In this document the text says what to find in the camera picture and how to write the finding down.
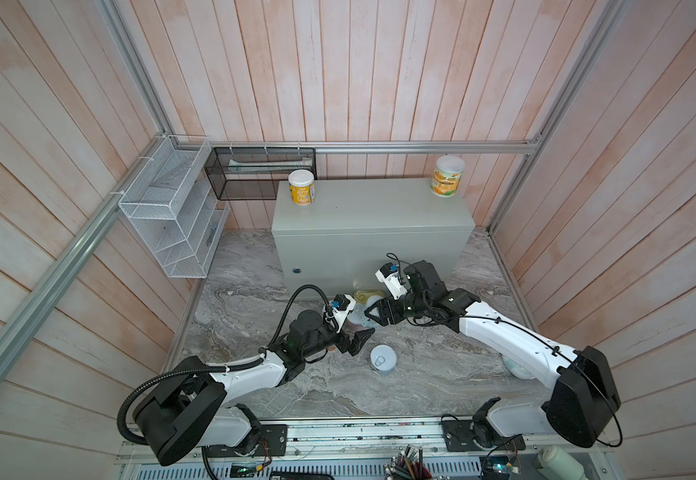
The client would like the white cylinder object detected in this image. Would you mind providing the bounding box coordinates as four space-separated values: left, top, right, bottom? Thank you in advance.
533 446 587 480

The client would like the gold rectangular sardine tin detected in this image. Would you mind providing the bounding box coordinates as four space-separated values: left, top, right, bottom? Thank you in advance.
353 290 385 305

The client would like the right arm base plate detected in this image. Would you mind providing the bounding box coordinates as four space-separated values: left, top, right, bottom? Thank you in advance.
440 397 526 452

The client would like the black mesh basket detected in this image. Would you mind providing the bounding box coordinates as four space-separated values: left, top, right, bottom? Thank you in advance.
204 146 318 201

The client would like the yellow label can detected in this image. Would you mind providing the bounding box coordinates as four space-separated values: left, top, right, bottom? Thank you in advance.
288 169 315 206

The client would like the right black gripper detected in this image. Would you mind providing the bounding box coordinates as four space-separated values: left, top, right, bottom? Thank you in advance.
363 288 429 324

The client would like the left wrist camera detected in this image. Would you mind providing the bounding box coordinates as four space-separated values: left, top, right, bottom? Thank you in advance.
325 294 356 333

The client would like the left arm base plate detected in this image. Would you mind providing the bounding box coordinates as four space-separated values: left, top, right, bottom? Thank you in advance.
208 423 288 460

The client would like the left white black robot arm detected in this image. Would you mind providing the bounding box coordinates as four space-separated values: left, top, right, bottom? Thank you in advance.
116 310 375 466

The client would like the black corrugated cable hose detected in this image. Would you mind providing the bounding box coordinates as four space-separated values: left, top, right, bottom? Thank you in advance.
116 283 332 446

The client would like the white lid can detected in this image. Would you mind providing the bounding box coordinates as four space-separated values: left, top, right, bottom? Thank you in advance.
343 303 368 331
370 345 398 376

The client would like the white wire mesh shelf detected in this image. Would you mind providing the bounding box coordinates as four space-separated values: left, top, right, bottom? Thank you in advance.
119 135 230 279

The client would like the orange green label can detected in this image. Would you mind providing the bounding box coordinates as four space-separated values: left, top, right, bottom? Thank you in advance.
431 155 466 197

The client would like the white round clock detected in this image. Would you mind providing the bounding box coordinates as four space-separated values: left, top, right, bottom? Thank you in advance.
501 355 535 380

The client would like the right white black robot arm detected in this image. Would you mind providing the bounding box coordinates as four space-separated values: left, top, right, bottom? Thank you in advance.
366 259 621 449

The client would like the grey metal cabinet box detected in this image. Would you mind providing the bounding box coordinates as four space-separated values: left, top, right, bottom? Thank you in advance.
272 178 476 297

